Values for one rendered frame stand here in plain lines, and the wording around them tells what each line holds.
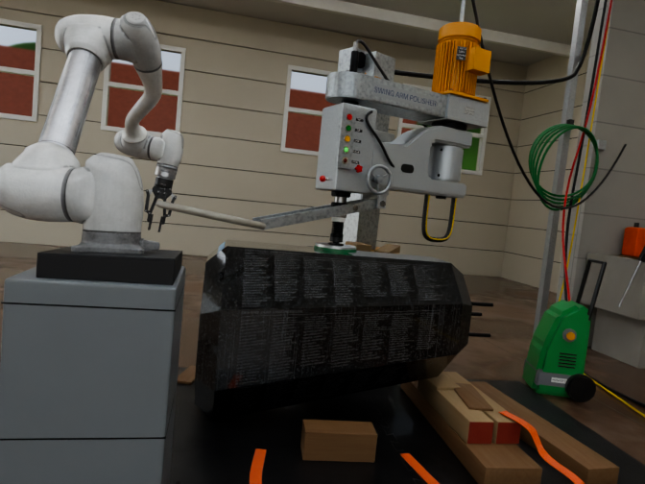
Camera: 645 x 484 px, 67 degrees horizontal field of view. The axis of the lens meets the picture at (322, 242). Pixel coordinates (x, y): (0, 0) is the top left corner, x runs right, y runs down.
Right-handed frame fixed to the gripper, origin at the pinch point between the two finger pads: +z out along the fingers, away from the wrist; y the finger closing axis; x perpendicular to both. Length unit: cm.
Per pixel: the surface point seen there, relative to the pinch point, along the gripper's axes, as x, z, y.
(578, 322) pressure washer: 26, 9, 251
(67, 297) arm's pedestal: -97, 16, -8
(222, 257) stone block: -7.6, 8.5, 30.9
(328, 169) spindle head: 10, -43, 74
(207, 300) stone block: -18.1, 26.1, 28.2
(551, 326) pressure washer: 34, 16, 239
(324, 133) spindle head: 17, -60, 69
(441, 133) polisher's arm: 19, -77, 132
